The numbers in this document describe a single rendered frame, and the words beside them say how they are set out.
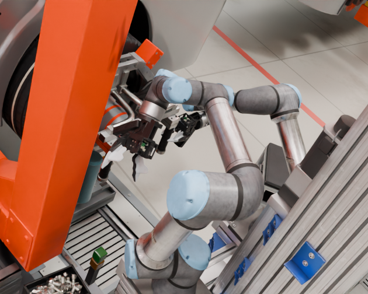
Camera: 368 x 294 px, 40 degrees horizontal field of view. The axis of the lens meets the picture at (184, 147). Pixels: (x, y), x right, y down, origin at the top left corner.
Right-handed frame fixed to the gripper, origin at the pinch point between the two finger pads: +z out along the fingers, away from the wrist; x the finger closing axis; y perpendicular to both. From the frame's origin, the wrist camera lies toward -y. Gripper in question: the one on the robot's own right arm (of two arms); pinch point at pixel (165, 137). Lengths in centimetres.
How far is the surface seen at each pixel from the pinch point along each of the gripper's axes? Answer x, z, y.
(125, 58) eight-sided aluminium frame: -24.7, 12.0, 28.4
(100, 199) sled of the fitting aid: -23, -1, -66
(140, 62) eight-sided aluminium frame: -20.2, 7.9, 28.6
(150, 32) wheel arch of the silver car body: -44, -23, 22
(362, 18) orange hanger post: -51, -348, -27
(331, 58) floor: -60, -360, -83
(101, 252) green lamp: 24, 51, -17
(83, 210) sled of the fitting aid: -22, 11, -68
